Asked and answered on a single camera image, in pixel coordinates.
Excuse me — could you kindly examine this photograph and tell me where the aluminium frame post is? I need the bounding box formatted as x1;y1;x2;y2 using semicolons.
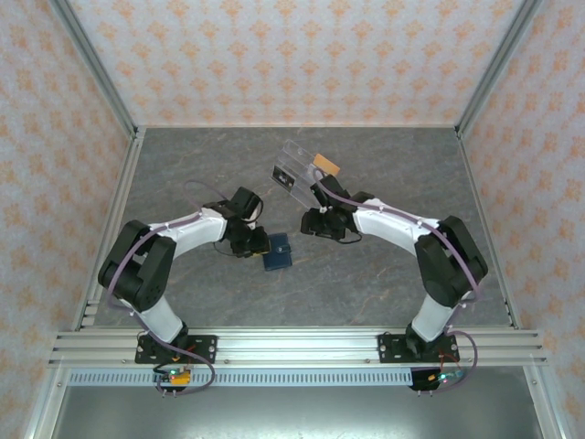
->
48;0;139;134
455;0;545;134

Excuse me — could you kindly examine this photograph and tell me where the black printed card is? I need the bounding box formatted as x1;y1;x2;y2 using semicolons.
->
270;165;296;191

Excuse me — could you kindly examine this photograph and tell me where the circuit board with green light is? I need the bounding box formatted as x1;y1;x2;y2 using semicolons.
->
427;369;465;385

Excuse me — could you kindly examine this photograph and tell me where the aluminium mounting rail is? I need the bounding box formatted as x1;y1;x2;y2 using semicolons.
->
48;327;548;368

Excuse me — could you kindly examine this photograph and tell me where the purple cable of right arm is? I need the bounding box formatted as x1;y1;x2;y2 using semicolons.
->
310;166;482;397

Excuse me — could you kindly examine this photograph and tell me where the circuit board with yellow connector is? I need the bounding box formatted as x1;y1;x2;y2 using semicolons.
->
153;368;192;385

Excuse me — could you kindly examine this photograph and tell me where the orange card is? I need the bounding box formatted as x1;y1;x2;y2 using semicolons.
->
313;154;342;177

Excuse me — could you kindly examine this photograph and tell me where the clear acrylic card stand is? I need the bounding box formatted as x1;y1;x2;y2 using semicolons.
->
266;139;342;209

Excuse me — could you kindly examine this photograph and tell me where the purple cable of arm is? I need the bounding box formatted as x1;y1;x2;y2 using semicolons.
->
310;166;482;397
104;179;216;398

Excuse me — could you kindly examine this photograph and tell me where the grey metal panel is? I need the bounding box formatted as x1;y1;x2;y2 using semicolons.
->
49;386;545;439

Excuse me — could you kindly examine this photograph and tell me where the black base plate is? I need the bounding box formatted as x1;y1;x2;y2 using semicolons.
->
134;334;218;365
378;333;458;365

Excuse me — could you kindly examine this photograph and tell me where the aluminium frame leg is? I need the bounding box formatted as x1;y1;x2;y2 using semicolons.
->
25;365;69;439
523;365;568;439

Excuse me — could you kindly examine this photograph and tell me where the blue leather card holder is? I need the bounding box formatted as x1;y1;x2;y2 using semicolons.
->
262;232;293;273

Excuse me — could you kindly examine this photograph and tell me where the aluminium side rail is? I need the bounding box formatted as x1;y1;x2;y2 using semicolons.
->
455;126;523;331
71;126;148;331

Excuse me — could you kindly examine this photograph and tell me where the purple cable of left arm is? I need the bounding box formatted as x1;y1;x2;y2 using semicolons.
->
104;179;216;398

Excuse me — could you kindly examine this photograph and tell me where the slotted grey cable duct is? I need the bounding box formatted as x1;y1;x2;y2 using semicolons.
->
68;369;415;388

